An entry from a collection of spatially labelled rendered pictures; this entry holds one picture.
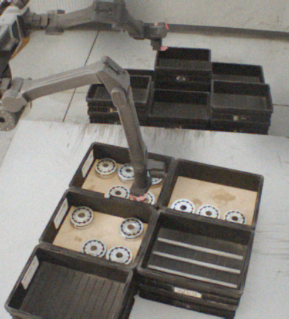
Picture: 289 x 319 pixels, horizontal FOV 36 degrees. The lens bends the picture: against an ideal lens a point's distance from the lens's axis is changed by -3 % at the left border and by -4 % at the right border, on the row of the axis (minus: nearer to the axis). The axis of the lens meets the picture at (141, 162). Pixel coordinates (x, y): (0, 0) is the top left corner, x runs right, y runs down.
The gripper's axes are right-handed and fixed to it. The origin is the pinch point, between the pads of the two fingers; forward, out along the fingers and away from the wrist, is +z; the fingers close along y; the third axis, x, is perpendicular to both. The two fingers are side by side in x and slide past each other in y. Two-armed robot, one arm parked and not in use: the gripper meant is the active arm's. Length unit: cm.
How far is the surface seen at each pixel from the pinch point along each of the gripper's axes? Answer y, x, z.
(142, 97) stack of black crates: 112, 47, 37
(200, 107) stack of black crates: 129, 10, 48
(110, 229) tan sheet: -17.3, 6.8, 4.2
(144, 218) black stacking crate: -9.0, -4.8, 1.4
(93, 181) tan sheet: 4.2, 25.4, 4.0
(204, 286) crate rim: -35, -39, -5
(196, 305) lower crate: -34, -37, 11
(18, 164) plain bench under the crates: 11, 75, 17
